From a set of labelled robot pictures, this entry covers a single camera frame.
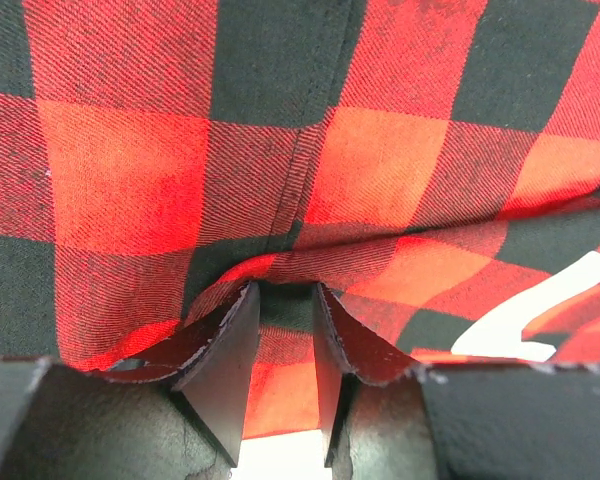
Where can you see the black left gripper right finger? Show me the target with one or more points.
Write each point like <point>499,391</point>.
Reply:
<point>347,355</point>

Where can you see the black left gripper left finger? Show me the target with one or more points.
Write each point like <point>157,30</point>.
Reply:
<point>207,365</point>

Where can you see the red black plaid shirt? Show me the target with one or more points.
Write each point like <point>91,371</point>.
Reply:
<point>436,164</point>

